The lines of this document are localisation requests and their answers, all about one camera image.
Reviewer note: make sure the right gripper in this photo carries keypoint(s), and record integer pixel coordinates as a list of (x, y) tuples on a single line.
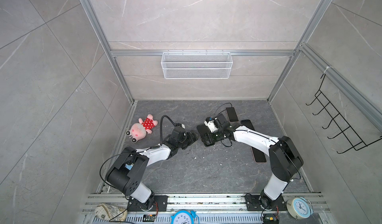
[(209, 139)]

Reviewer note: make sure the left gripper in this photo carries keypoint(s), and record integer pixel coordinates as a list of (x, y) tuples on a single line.
[(191, 140)]

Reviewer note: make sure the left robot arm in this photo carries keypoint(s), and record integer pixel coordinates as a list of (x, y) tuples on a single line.
[(127, 171)]

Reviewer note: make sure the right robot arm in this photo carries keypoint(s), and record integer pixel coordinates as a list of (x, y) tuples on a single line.
[(285, 160)]

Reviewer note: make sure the phone with pink edge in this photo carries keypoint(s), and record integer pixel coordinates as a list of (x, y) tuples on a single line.
[(232, 115)]

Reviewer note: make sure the long black phone right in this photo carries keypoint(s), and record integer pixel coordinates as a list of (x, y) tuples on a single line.
[(258, 155)]

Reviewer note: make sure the pink pig plush toy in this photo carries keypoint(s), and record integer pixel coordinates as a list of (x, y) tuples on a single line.
[(139, 130)]

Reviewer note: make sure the wet wipes pack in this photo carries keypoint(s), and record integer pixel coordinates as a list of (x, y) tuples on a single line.
[(129, 167)]

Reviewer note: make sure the blue alarm clock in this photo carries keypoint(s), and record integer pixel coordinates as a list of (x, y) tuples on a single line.
[(185, 217)]

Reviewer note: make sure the crumpled patterned cloth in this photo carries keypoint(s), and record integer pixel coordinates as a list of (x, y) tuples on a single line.
[(110, 213)]

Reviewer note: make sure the cream alarm clock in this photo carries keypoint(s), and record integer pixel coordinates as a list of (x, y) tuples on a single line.
[(299, 208)]

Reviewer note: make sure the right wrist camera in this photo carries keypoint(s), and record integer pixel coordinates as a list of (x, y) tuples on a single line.
[(209, 122)]

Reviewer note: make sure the aluminium mounting rail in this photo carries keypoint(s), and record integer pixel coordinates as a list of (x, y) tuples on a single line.
[(229, 202)]

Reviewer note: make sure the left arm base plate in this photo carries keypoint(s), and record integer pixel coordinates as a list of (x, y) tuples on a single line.
[(154, 203)]

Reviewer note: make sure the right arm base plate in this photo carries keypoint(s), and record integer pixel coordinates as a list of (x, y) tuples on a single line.
[(263, 202)]

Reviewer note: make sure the black wire hook rack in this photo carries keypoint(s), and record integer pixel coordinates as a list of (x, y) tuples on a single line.
[(338, 120)]

